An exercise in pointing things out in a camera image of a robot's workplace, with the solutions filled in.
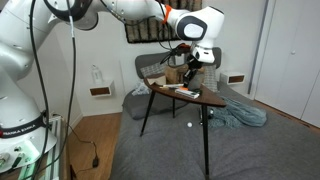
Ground grey fabric storage box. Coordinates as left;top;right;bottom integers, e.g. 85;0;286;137
189;72;205;90

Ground small white ball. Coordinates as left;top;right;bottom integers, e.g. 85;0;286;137
187;122;193;128

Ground white closet doors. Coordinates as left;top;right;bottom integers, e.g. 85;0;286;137
255;0;320;127

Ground white remote controller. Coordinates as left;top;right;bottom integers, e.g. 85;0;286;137
175;89;200;99

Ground wooden triangular side table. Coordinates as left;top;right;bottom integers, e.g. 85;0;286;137
140;78;226;180

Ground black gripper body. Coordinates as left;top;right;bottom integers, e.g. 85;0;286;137
183;55;203;83

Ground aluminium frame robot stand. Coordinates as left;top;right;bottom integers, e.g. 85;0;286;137
18;115;72;180

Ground black power cable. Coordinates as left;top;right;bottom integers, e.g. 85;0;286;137
52;113;100;180

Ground checked grey pillow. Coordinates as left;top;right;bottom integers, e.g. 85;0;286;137
203;65;218;92
141;55;172;77

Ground teal knitted blanket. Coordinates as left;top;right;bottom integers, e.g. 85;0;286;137
208;97;267;128

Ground white wall shelf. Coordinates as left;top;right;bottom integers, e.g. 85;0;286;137
89;80;114;97
220;72;245;85

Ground white marker pen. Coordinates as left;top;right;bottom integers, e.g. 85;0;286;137
162;84;183;88

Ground checked grey pillow right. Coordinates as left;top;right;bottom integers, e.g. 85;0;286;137
203;65;218;92

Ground crumpled white cloth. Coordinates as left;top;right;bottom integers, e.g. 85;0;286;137
132;82;150;96

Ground left white wall shelf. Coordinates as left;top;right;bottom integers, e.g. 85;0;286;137
89;80;114;97

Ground striped shaggy wall rug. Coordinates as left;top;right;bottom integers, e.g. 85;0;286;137
125;0;202;44

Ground right white wall shelf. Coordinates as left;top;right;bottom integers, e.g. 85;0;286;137
220;72;245;85

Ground clear plastic bottle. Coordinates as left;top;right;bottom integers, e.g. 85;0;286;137
92;65;103;84

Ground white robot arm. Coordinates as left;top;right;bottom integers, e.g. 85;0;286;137
0;0;224;172

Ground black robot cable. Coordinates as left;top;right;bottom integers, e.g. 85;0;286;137
23;0;188;180

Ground checked grey pillow left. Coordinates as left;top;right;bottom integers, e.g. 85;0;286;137
141;55;172;77

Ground brown wicker basket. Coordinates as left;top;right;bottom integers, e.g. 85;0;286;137
164;65;205;84

